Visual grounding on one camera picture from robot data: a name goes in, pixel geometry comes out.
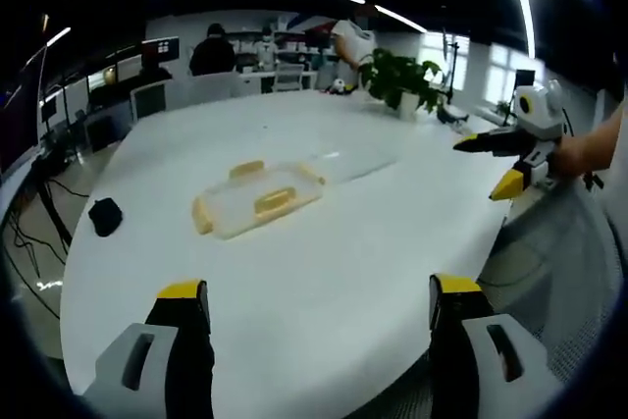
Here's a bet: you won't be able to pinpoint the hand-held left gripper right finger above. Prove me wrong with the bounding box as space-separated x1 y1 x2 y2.
428 273 565 419

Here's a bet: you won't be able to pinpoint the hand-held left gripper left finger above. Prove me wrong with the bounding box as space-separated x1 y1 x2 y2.
78 279 216 419

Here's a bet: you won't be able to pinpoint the clear container lid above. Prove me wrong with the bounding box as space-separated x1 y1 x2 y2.
191 157 328 242

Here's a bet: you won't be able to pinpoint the black stand with clamp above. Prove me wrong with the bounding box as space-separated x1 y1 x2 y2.
436 29 472 126

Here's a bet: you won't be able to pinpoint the white mesh chair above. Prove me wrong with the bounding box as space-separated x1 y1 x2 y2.
342 178 628 419

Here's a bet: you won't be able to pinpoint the green potted plant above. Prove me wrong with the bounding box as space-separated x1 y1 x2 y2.
356 47 448 121

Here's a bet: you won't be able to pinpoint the black cloth object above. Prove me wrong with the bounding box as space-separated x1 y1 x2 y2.
87 197 124 237

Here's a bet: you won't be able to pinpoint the white office chair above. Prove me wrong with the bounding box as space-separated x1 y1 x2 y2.
270 61 306 93

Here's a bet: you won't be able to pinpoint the computer monitor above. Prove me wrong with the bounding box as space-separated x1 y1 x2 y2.
141 35 181 69

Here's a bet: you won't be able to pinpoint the black floor cables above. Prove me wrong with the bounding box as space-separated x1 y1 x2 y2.
4 163 75 312

